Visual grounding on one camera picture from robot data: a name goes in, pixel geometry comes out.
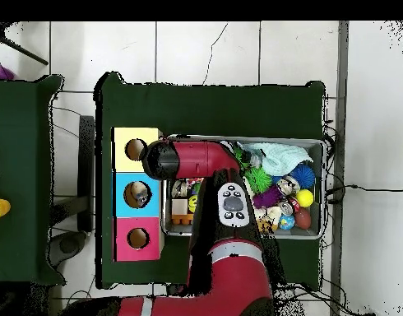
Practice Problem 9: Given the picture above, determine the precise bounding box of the plain yellow ball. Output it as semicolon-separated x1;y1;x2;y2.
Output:
294;188;315;208

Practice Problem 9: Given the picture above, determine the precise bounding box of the black rod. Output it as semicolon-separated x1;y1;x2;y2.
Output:
0;35;49;66

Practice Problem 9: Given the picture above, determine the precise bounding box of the wooden box with three holes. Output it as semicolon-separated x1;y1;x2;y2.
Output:
109;127;164;263

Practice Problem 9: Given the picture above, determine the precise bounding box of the green spiky ball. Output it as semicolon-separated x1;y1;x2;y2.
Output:
244;165;273;194
234;147;252;170

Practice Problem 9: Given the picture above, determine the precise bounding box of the mint green cloth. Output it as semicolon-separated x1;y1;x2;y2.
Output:
245;142;313;177

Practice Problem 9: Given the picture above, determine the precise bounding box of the silver mesh bin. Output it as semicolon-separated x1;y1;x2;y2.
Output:
161;135;325;240

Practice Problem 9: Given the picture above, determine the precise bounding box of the blue spiky ball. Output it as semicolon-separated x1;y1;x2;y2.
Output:
290;163;317;189

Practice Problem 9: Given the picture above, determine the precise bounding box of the gray round base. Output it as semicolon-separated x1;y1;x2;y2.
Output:
49;230;88;267

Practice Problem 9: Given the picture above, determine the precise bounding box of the black cable on floor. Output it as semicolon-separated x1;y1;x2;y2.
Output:
326;184;403;196

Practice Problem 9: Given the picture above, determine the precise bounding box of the purple object on floor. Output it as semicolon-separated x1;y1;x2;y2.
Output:
0;64;16;81

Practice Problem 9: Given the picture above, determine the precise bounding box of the black flat panel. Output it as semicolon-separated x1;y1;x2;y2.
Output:
77;114;95;233

